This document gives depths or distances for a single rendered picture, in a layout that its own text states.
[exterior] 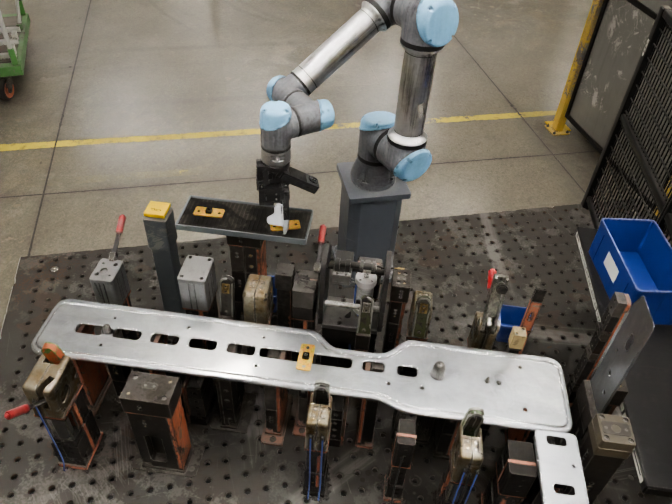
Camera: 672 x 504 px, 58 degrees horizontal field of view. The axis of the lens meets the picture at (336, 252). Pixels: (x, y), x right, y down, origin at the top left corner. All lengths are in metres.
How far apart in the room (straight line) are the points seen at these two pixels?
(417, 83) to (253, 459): 1.11
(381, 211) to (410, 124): 0.38
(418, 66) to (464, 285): 0.92
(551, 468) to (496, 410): 0.18
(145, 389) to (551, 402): 0.99
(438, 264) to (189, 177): 2.07
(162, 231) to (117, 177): 2.24
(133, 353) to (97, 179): 2.50
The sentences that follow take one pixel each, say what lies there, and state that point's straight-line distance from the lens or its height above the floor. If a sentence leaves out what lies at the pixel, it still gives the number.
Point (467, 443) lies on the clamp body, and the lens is 1.45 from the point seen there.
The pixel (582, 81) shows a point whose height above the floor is 0.44.
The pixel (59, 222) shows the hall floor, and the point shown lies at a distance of 3.77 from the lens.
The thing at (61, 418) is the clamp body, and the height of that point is 0.94.
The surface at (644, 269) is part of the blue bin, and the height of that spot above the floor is 1.03.
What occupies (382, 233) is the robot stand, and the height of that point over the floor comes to 0.93.
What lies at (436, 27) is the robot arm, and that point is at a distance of 1.60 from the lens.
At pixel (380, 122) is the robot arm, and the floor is 1.33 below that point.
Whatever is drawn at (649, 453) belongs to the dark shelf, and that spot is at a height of 1.03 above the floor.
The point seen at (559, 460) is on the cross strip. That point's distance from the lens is 1.55.
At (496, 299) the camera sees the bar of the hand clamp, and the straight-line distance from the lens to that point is 1.61.
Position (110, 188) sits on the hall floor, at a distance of 3.95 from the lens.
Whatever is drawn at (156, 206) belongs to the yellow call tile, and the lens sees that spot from 1.82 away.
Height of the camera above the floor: 2.26
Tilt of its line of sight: 42 degrees down
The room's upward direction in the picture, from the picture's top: 4 degrees clockwise
